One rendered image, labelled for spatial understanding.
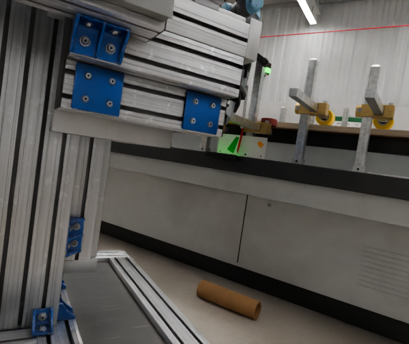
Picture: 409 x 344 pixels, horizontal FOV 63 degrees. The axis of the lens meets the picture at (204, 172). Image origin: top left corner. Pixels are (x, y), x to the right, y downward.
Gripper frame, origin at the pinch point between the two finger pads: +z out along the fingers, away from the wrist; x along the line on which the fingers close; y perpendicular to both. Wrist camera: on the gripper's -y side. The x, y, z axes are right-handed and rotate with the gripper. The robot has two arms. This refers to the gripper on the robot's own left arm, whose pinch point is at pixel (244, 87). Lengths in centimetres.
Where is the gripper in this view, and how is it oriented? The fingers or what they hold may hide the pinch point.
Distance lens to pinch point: 160.9
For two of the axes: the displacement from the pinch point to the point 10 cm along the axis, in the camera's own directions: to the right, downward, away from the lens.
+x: -2.2, 0.2, -9.8
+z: -1.6, 9.9, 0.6
